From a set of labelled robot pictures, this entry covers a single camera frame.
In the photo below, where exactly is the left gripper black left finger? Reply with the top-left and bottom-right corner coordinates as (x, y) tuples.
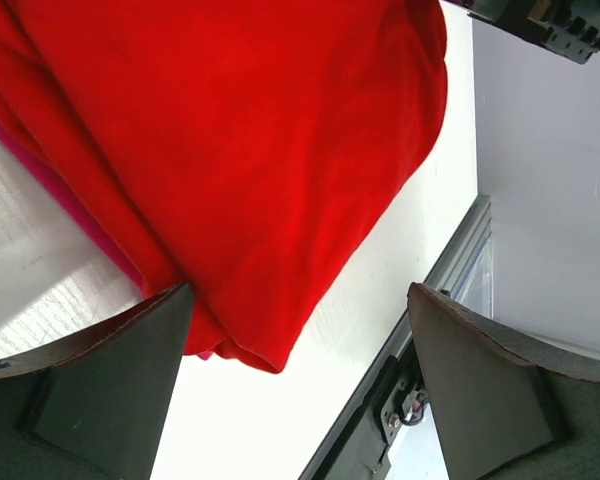
(0, 284), (194, 479)

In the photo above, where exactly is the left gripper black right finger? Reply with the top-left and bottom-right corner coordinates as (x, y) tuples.
(408, 283), (600, 479)

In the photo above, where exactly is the red t shirt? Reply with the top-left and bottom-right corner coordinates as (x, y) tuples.
(0, 1), (448, 373)

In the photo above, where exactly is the magenta t shirt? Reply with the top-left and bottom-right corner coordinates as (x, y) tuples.
(0, 102), (215, 362)

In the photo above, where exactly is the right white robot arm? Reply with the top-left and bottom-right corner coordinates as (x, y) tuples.
(454, 0), (600, 65)

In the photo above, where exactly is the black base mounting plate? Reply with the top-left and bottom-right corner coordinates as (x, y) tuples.
(300, 314), (427, 480)

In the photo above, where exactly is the aluminium frame rail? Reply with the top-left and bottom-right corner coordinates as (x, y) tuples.
(297, 194), (494, 480)

